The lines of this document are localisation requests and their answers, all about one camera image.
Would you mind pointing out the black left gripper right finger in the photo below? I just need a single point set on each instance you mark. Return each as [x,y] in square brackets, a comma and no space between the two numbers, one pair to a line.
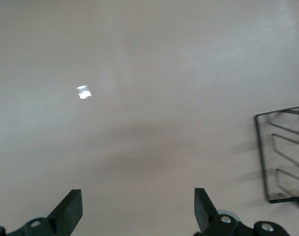
[208,216]

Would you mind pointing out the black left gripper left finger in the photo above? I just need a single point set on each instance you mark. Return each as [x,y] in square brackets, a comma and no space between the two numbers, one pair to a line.
[61,216]

